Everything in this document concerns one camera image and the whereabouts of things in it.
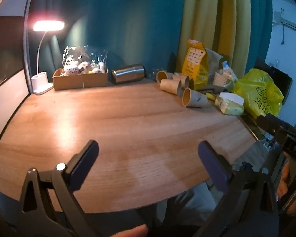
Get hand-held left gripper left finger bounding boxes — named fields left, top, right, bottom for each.
left=16, top=139, right=104, bottom=237

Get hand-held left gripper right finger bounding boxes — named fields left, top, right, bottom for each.
left=193, top=140, right=280, bottom=237

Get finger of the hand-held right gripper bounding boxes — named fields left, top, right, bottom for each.
left=256, top=114, right=296, bottom=144

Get blue-printed brown paper cup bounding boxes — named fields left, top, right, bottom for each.
left=182, top=87, right=208, bottom=108

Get plain brown paper cup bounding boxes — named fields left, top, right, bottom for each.
left=173, top=75, right=190, bottom=89
left=159, top=79, right=182, bottom=96
left=156, top=71, right=174, bottom=83

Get person's right hand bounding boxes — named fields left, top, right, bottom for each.
left=276, top=152, right=296, bottom=216

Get person's left hand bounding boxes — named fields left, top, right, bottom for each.
left=111, top=224, right=148, bottom=237

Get yellow plastic bag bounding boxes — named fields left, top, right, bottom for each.
left=232, top=68, right=285, bottom=119

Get black monitor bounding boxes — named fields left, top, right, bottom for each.
left=254, top=60, right=293, bottom=105

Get yellow tissue pack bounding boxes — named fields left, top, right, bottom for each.
left=214, top=92, right=245, bottom=115

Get person's grey trousers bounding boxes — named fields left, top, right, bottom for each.
left=128, top=181, right=221, bottom=237

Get clear plastic bottle bag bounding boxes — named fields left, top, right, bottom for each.
left=213, top=61, right=238, bottom=92

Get cardboard box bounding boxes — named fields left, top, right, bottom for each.
left=52, top=67, right=109, bottom=91

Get grey paper bag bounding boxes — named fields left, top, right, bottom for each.
left=204, top=47, right=224, bottom=79

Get yellow paper bag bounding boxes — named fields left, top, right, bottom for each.
left=182, top=39, right=210, bottom=90

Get stainless steel tumbler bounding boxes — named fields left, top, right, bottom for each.
left=111, top=63, right=146, bottom=84

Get clear bag of plush toys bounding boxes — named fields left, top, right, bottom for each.
left=60, top=45, right=108, bottom=76

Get white desk lamp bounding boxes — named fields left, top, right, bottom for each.
left=31, top=20, right=66, bottom=95

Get yellow curtain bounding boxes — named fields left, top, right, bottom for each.
left=177, top=0, right=252, bottom=79

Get teal curtain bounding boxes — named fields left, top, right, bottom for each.
left=30, top=0, right=188, bottom=82

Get white wall air conditioner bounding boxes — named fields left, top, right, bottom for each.
left=281, top=19, right=296, bottom=36

